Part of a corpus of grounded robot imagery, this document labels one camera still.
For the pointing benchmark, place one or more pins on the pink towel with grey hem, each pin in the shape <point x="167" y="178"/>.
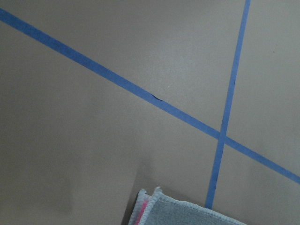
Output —
<point x="160" y="209"/>

